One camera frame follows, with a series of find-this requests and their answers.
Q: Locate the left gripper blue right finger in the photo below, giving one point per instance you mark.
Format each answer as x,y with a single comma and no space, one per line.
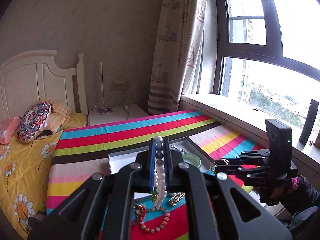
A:
166,152

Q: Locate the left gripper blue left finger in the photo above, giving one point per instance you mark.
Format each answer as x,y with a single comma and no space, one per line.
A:
152,153

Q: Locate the green jade bangle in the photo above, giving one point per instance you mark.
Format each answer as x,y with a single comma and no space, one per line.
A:
192,159

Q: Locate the gold rhinestone hair clip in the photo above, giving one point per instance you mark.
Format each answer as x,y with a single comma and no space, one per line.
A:
176,198

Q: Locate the right hand dark glove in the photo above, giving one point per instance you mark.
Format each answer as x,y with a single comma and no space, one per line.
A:
296,195

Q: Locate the white nightstand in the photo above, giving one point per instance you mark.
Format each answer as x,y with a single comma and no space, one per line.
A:
118,114

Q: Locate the white window sill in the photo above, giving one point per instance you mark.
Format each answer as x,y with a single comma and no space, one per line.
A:
248,121

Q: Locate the rainbow striped cloth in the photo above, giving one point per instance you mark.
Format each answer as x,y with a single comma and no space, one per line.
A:
81,152

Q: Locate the white slim desk lamp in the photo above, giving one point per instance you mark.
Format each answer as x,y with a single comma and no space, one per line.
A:
100,107

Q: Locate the beige sailboat print curtain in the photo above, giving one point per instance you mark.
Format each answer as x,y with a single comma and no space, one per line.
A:
178,48

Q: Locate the yellow fluffy blanket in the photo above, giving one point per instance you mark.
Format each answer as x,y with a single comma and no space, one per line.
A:
59,114

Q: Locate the dark framed window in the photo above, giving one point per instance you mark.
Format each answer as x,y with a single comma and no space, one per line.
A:
268,55

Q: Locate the round patterned cushion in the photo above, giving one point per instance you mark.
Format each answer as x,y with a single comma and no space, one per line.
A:
34,121

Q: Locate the yellow daisy bed sheet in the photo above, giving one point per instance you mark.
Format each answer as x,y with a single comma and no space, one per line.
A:
24,175

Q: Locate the pink floral pillow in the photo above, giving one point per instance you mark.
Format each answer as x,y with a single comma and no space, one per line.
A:
8,128

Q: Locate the white wooden headboard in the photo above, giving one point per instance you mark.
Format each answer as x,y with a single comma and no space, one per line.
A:
33,76

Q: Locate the white charger with cable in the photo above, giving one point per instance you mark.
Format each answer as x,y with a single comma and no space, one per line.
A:
126,109

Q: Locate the wall power socket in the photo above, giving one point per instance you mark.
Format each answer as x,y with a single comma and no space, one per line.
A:
118,86

